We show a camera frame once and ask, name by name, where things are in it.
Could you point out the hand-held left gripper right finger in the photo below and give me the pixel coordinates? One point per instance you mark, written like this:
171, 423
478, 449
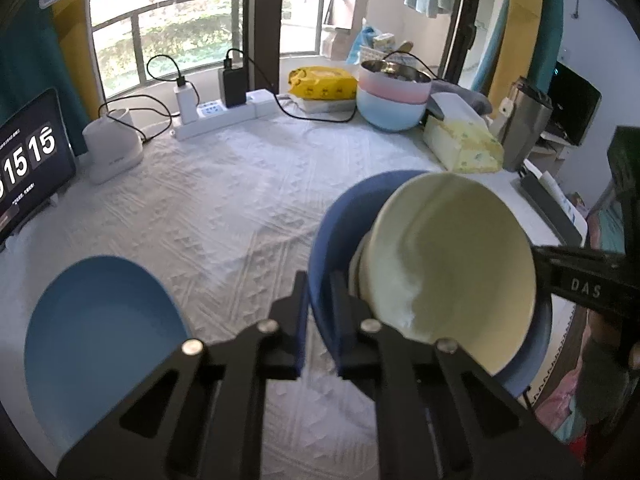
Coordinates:
341, 330

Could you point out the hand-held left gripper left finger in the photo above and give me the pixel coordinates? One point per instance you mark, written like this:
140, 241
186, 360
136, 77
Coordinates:
295, 340

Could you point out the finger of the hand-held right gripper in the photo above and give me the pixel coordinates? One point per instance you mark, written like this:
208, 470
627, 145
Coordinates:
585, 280

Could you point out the dark blue bowl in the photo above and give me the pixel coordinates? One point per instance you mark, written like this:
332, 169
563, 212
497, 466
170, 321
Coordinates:
330, 250

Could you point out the pale yellow bowl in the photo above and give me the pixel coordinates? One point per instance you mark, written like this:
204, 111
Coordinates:
450, 260

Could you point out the light blue plate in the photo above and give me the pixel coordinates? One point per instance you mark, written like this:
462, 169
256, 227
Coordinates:
100, 340

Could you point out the person's right hand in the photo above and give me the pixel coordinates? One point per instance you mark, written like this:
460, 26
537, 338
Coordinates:
605, 332

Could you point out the white paper booklet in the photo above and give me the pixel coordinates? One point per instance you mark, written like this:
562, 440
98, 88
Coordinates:
570, 210

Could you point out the black flat case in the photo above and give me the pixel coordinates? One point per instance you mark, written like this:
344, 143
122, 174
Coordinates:
547, 205

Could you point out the black monitor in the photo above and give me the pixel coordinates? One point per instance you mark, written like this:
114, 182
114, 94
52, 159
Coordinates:
575, 105

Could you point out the steel jug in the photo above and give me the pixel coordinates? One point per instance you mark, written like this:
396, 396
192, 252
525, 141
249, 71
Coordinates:
525, 125

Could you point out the white textured tablecloth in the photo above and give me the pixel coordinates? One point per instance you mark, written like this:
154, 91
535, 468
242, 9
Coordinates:
225, 210

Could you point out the yellow patterned tissue pack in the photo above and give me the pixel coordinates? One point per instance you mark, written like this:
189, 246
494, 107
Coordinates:
465, 145

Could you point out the narrow teal curtain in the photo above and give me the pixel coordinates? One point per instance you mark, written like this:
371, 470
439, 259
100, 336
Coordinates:
547, 20

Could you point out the grey folded cloth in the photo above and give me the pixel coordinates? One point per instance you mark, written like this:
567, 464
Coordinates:
467, 95

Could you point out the pale blue plastic bowl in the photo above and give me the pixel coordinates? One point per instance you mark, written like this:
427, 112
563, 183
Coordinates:
390, 115

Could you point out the white power strip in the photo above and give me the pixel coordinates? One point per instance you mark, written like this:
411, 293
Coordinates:
215, 112

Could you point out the pink plastic bowl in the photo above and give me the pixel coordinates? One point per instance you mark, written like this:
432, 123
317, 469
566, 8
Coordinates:
395, 91

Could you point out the yellow wipes packet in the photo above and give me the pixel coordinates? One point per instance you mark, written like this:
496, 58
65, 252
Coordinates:
322, 80

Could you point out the white charger plug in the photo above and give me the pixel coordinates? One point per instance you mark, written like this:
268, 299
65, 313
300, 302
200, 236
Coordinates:
186, 105

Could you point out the steel bowl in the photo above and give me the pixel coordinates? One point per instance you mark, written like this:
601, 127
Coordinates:
395, 67

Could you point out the black charger adapter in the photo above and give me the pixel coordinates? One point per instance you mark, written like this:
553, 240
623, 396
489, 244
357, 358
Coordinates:
233, 85

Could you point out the white round device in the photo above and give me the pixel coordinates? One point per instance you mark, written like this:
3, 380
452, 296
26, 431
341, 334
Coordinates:
112, 150

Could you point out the small printed box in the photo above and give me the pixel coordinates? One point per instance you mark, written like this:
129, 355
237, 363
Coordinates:
384, 41

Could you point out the blue plastic bag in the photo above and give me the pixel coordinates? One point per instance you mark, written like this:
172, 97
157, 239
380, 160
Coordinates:
360, 42

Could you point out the tablet with clock display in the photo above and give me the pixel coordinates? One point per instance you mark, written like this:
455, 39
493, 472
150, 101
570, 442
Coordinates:
30, 160

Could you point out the balcony railing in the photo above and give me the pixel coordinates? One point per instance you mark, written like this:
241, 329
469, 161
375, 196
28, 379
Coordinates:
135, 17

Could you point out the yellow curtain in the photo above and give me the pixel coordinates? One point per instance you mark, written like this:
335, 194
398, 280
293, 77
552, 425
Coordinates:
75, 35

